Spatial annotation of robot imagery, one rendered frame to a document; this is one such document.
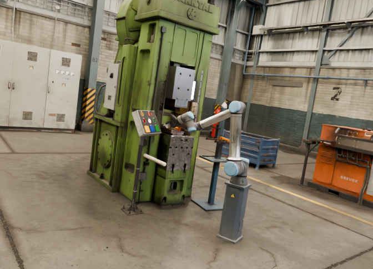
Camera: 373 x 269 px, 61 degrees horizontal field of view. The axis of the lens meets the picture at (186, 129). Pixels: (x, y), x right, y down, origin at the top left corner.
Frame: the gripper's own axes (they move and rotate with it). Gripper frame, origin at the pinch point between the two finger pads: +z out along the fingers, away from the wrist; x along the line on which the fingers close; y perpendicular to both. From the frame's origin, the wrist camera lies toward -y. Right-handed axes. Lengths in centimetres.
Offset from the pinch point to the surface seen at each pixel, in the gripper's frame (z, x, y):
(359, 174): -158, 317, 157
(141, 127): 12.8, -26.8, -2.3
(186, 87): -20, 48, -42
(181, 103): -8, 44, -25
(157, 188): 61, 37, 67
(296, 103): -38, 860, -47
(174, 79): -16, 31, -53
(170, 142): 17.5, 30.0, 18.0
